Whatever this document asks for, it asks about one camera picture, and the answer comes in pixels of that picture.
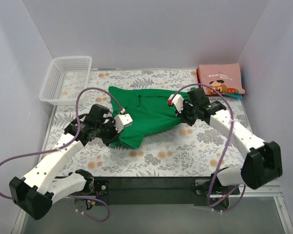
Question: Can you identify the green t shirt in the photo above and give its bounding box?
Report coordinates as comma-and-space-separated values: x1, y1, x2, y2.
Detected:
108, 85, 186, 149

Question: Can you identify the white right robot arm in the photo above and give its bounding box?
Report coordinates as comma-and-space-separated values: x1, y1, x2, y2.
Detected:
169, 88, 283, 194

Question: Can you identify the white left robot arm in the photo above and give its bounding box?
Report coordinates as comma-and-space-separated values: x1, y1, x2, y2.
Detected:
9, 104, 133, 220

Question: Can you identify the red folded t shirt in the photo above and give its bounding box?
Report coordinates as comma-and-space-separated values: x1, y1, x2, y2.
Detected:
196, 67, 202, 84

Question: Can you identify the floral table mat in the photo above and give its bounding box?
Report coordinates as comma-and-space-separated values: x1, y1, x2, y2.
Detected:
44, 70, 243, 177

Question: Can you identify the blue folded t shirt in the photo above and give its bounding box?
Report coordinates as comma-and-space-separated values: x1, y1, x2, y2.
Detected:
225, 94, 243, 99

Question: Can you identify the pink folded t shirt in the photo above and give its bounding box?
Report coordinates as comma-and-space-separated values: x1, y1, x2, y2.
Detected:
199, 63, 245, 95

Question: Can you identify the white plastic basket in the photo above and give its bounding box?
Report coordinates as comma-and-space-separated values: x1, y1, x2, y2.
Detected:
39, 56, 92, 106

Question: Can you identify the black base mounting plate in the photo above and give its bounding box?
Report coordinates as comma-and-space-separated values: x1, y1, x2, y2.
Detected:
65, 176, 242, 207

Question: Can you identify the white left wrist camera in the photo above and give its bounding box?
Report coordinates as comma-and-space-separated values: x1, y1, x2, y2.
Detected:
114, 114, 133, 133

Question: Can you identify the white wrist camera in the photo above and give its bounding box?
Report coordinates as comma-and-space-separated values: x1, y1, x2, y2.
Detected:
168, 94, 184, 113
114, 114, 133, 133

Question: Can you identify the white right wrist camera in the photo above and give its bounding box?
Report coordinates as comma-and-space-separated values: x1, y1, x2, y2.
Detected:
168, 94, 184, 113

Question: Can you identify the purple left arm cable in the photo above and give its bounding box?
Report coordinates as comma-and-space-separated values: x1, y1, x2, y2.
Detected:
0, 87, 126, 222

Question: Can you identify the aluminium rail frame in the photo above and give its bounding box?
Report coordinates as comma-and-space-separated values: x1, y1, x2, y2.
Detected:
14, 107, 293, 234

